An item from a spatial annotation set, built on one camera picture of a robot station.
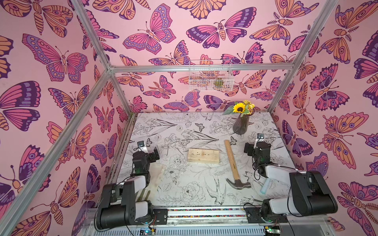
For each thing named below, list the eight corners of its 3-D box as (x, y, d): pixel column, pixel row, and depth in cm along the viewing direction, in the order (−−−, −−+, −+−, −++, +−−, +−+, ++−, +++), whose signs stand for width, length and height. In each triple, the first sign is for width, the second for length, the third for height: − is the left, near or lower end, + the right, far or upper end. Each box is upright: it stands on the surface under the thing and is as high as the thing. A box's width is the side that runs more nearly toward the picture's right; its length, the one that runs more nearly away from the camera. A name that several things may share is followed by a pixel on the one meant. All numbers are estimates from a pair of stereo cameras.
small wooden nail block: (187, 162, 95) (187, 158, 92) (189, 150, 101) (188, 147, 97) (218, 164, 94) (219, 161, 90) (218, 152, 99) (219, 149, 96)
